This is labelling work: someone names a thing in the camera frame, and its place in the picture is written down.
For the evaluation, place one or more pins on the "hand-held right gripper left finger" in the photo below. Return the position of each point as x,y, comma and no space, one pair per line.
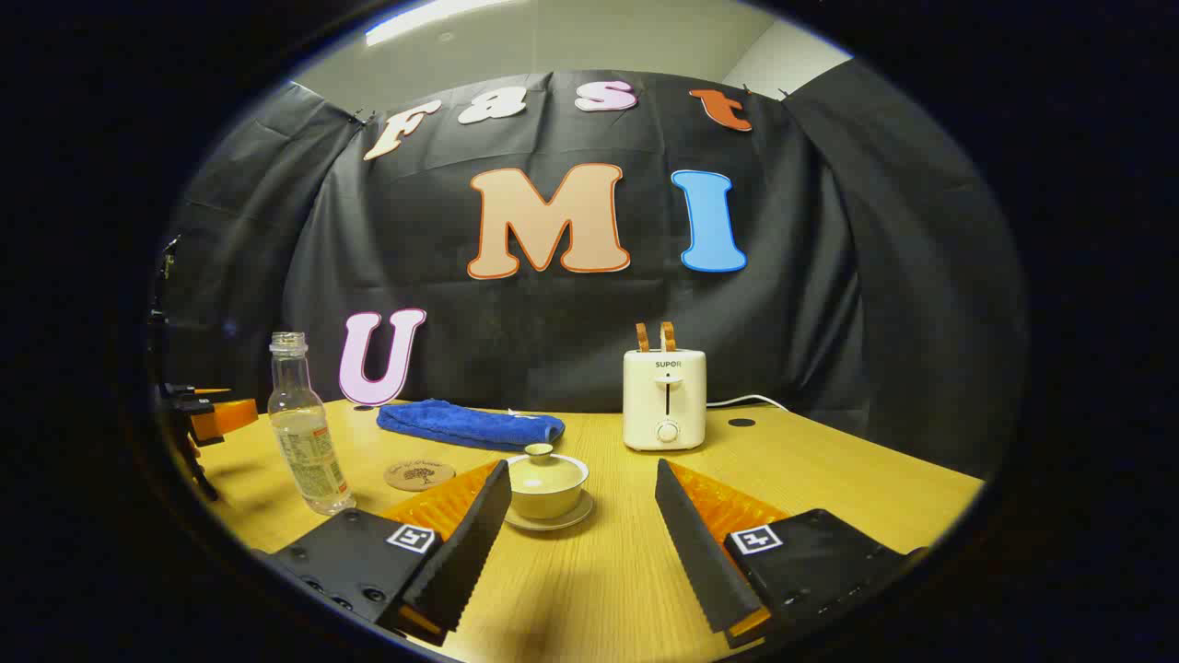
470,552

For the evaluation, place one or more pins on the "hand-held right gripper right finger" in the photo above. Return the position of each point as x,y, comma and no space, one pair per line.
700,552

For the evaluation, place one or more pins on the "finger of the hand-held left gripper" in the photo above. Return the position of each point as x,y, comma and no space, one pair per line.
207,396
226,419

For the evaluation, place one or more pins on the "clear plastic water bottle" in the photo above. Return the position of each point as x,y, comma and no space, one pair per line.
309,442

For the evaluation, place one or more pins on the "cream ceramic teacup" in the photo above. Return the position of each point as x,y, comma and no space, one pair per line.
545,502

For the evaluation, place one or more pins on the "round cork coaster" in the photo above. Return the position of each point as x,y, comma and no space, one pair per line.
419,475

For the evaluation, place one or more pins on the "cream ceramic saucer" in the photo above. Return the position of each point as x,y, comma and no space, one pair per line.
571,519

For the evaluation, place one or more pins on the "blue towel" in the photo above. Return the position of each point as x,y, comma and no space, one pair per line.
470,425

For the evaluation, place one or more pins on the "cream toaster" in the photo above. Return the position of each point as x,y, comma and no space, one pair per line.
663,401

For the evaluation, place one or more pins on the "toast slice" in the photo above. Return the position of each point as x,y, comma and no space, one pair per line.
642,337
668,336

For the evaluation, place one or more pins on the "black backdrop cloth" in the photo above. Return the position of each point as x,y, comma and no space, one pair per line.
553,350

